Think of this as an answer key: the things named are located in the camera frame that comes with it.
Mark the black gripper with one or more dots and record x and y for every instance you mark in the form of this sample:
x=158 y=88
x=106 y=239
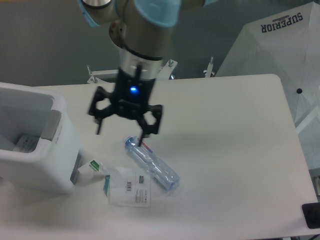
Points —
x=130 y=93

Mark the white push-lid trash can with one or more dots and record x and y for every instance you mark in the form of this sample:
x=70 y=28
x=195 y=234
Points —
x=39 y=146

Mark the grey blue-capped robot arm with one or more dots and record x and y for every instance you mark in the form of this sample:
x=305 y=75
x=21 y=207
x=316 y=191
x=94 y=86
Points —
x=148 y=26

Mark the white green paper wrapper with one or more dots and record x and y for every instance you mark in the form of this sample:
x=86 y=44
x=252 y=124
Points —
x=93 y=170

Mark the clear plastic packaging bag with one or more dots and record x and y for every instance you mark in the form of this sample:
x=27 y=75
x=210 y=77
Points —
x=127 y=187

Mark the crushed clear plastic bottle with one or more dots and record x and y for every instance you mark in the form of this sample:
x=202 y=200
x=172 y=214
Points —
x=158 y=170

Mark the white SUPERIOR umbrella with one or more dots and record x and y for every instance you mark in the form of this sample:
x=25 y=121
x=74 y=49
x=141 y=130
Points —
x=286 y=44

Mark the black device at edge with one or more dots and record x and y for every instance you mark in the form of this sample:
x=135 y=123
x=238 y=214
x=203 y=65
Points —
x=311 y=212

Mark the white metal base frame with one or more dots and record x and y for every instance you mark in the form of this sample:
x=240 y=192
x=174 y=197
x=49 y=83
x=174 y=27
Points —
x=165 y=73

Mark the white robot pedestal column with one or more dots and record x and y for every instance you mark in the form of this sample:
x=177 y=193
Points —
x=117 y=31

